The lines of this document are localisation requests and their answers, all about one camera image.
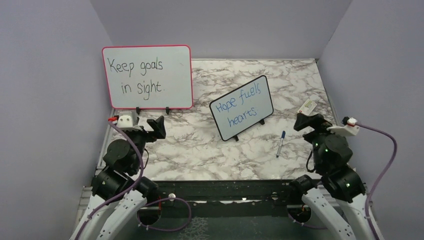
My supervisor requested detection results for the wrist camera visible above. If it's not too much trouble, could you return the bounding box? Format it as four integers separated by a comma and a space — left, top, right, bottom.
116, 110, 139, 130
327, 116, 360, 137

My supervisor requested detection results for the black framed whiteboard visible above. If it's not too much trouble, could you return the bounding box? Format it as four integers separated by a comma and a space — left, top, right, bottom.
209, 75, 274, 141

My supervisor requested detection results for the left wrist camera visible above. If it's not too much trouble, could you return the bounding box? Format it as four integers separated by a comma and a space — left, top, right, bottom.
116, 110, 139, 130

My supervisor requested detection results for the white whiteboard marker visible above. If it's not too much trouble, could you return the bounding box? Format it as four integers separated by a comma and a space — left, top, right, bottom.
276, 130, 286, 158

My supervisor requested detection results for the white green eraser box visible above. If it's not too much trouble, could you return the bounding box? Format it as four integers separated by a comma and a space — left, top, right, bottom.
297, 98, 318, 116

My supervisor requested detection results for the black metal base rail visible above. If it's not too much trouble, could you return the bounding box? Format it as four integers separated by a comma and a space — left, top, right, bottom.
138, 179, 307, 219

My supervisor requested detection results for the pink framed whiteboard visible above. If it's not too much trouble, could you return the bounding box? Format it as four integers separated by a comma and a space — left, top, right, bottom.
101, 44, 194, 110

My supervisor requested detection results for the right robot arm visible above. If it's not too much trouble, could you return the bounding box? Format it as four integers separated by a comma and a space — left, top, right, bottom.
288, 112, 382, 240

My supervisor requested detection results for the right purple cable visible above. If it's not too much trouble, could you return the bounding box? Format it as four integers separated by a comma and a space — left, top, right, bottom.
288, 123, 398, 240

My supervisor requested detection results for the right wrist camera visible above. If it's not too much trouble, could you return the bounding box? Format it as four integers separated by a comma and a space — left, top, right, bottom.
327, 116, 360, 137

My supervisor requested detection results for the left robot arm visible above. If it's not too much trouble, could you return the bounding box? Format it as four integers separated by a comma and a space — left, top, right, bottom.
70, 111, 166, 240

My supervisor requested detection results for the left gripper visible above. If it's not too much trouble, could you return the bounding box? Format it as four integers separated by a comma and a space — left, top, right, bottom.
124, 115, 166, 173

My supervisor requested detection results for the purple cable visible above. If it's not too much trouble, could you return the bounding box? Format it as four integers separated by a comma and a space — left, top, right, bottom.
288, 123, 398, 240
74, 120, 193, 240

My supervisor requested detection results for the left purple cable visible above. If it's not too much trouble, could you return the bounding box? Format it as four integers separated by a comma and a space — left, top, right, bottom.
74, 120, 193, 240

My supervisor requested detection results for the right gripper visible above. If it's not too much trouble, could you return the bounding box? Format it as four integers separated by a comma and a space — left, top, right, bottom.
294, 112, 347, 170

